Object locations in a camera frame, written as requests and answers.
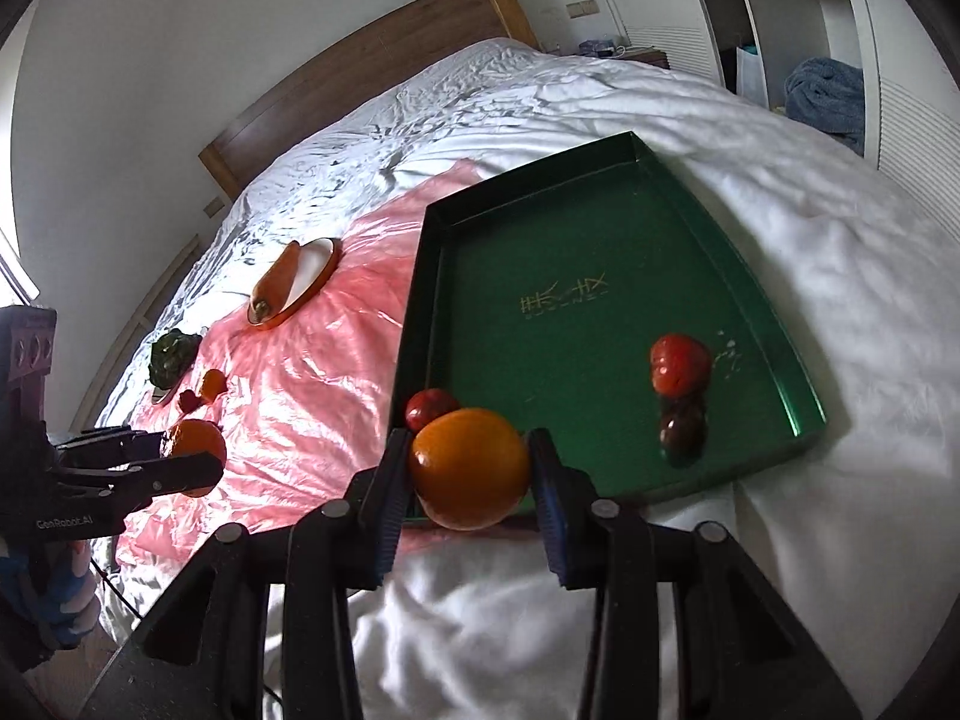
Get pink plastic sheet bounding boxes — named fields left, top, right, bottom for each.
left=112, top=157, right=541, bottom=571

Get blue towel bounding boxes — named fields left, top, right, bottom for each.
left=784, top=56, right=867, bottom=155

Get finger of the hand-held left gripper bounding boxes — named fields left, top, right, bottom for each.
left=52, top=452, right=226, bottom=500
left=52, top=426, right=164, bottom=466

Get wooden nightstand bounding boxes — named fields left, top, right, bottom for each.
left=615, top=45, right=672, bottom=72

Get dark purple plum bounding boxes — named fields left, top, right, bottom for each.
left=658, top=397, right=707, bottom=464

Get carrot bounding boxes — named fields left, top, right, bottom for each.
left=250, top=241, right=305, bottom=318

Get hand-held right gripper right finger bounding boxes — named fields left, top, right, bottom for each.
left=527, top=427, right=863, bottom=720

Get wooden headboard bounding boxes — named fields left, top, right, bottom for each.
left=198, top=0, right=541, bottom=200

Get green tray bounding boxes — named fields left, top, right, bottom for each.
left=390, top=130, right=826, bottom=533

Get white wardrobe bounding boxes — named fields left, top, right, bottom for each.
left=577, top=0, right=960, bottom=188

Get dark leafy greens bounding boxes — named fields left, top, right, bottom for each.
left=148, top=328, right=203, bottom=387

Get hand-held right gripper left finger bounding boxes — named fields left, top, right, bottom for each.
left=82, top=427, right=412, bottom=720

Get person's left hand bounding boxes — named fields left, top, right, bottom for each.
left=0, top=536, right=102, bottom=650

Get orange rimmed white plate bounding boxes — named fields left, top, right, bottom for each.
left=247, top=238, right=343, bottom=329

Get white paper bag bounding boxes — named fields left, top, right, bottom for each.
left=733, top=45, right=770, bottom=107

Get white bed with wooden headboard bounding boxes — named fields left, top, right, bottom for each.
left=75, top=36, right=960, bottom=720

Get window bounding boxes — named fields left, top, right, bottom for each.
left=0, top=229, right=38, bottom=308

